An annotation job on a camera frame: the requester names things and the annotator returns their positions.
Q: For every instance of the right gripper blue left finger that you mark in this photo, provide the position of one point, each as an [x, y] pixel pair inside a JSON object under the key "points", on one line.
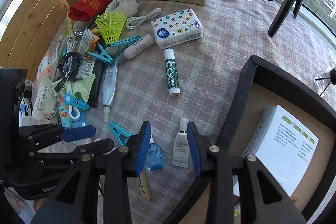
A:
{"points": [[138, 145]]}

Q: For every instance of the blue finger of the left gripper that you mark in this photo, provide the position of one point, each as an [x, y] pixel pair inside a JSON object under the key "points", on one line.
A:
{"points": [[100, 148], [79, 133]]}

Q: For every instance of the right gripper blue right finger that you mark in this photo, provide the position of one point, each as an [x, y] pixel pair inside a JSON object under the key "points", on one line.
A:
{"points": [[198, 145]]}

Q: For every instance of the silver grey tube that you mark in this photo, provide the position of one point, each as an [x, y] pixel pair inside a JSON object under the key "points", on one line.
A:
{"points": [[109, 89]]}

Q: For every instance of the green Mentholatum lip balm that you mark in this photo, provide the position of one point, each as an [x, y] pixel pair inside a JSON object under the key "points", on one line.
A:
{"points": [[171, 72]]}

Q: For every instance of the pink cosmetic tube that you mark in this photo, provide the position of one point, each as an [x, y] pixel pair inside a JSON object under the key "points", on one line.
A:
{"points": [[135, 49]]}

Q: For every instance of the yellow plastic shuttlecock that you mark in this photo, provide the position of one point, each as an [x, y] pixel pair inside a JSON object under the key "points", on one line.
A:
{"points": [[110, 25]]}

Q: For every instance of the fruit-print teal tube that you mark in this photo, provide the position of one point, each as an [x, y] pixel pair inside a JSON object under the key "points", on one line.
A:
{"points": [[63, 110]]}

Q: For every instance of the blue wrapped candy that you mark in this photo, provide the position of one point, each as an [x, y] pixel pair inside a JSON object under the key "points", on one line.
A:
{"points": [[155, 159]]}

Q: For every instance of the small white cream tube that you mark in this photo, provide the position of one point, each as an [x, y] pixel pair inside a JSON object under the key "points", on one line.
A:
{"points": [[181, 149]]}

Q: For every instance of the teal clothespin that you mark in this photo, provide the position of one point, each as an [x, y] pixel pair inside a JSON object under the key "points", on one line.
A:
{"points": [[120, 134]]}

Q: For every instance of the wooden clothespin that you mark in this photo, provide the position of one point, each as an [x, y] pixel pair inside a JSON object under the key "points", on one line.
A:
{"points": [[144, 187]]}

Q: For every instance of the blue white clip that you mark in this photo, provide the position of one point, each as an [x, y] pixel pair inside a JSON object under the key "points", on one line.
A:
{"points": [[74, 105]]}

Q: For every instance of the black wallet pouch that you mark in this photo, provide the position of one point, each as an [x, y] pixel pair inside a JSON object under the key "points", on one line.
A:
{"points": [[98, 69]]}

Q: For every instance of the white cardboard box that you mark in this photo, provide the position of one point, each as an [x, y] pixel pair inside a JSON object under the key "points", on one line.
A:
{"points": [[283, 144]]}

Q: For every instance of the black storage tray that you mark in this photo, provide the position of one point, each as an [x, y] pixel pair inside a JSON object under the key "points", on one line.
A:
{"points": [[243, 186]]}

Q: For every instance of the yellow snack packet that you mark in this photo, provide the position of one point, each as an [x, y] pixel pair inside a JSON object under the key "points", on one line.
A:
{"points": [[87, 43]]}

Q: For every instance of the star-patterned tissue pack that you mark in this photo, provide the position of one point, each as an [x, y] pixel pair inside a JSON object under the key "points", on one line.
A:
{"points": [[176, 28]]}

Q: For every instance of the red fabric pouch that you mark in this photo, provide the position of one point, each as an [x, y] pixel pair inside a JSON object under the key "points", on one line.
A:
{"points": [[87, 9]]}

